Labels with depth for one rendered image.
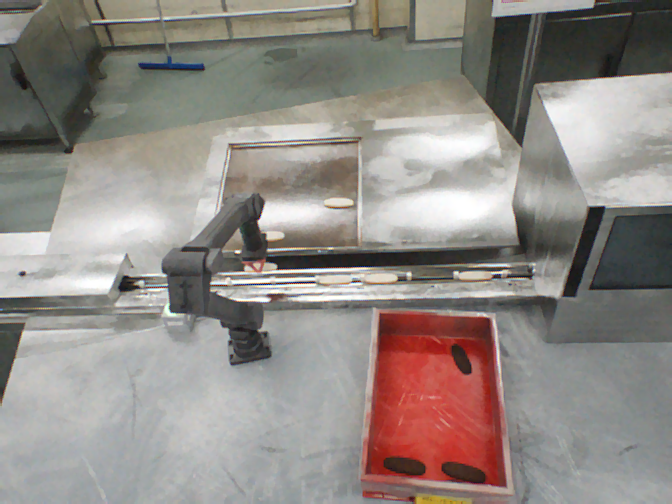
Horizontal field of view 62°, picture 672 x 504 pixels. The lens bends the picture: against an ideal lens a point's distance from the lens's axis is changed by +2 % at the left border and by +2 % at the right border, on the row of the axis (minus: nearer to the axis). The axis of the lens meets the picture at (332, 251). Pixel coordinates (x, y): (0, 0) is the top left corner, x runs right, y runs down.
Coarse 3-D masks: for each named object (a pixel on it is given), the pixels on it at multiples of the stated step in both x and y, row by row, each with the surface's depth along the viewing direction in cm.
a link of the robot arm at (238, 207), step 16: (224, 208) 136; (240, 208) 138; (208, 224) 127; (224, 224) 127; (240, 224) 138; (192, 240) 118; (208, 240) 118; (224, 240) 126; (208, 256) 112; (208, 272) 111
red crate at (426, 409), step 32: (384, 352) 150; (416, 352) 149; (448, 352) 148; (480, 352) 147; (384, 384) 143; (416, 384) 142; (448, 384) 141; (480, 384) 141; (384, 416) 137; (416, 416) 136; (448, 416) 135; (480, 416) 134; (384, 448) 131; (416, 448) 130; (448, 448) 130; (480, 448) 129
